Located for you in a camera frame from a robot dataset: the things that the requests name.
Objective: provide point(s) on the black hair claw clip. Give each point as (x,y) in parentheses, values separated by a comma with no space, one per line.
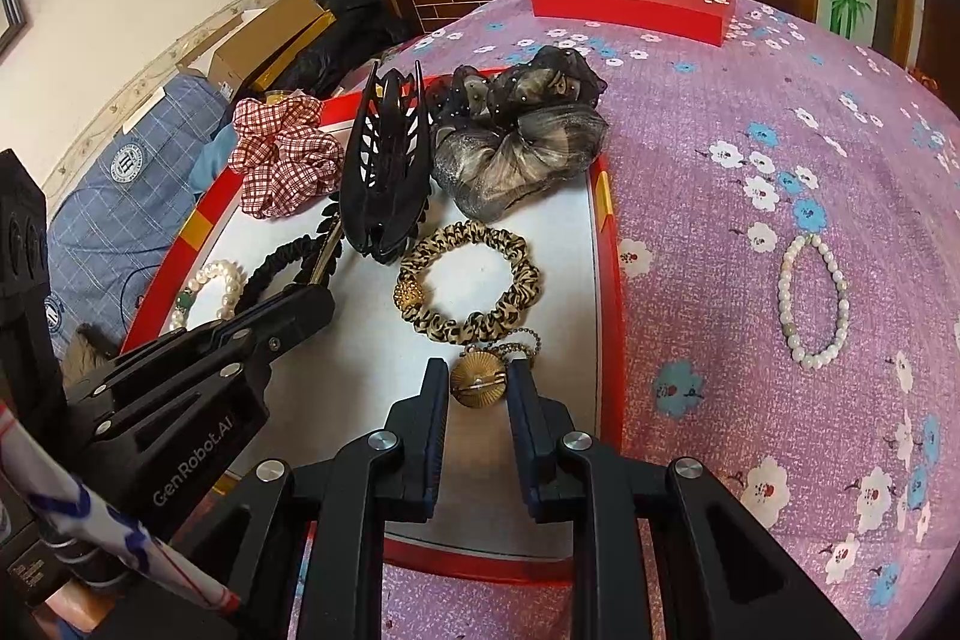
(382,183)

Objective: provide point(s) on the black speaker box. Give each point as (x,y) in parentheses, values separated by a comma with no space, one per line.
(22,280)

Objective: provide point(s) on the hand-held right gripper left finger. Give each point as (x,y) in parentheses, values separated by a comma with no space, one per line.
(437,452)

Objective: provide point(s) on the red plaid scrunchie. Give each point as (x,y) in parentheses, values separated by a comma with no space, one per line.
(285,160)

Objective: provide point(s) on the large red flat box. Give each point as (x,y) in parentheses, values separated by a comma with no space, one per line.
(637,14)

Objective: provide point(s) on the grey organza scrunchie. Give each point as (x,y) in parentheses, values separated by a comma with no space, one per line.
(517,168)

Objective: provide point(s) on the white striped stick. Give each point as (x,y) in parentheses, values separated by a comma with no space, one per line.
(90,512)

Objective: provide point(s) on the black scrunchie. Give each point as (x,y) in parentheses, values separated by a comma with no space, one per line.
(262,269)

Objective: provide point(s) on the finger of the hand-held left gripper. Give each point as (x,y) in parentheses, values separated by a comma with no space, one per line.
(292,325)
(187,332)

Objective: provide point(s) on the red tray with white inside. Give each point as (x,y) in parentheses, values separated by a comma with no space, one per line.
(360,370)

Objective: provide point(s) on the brown cardboard box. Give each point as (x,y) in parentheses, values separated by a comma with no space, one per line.
(255,48)

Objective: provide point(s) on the leopard print scrunchie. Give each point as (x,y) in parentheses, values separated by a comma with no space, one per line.
(525,284)

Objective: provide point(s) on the blue plaid cloth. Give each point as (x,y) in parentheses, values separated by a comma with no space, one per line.
(112,212)

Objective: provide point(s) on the pink floral bedsheet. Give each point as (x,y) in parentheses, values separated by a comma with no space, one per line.
(750,460)

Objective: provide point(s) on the framed wall picture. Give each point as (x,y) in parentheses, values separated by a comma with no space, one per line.
(11,14)

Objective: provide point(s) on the gold round brooch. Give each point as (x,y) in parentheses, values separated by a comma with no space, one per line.
(480,381)

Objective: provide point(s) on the dark dotted mesh hair bow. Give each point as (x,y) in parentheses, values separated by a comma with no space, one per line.
(540,81)

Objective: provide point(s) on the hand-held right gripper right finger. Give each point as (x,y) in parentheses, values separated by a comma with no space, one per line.
(525,445)

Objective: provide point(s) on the brown furry cloth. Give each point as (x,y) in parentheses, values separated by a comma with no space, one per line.
(90,355)

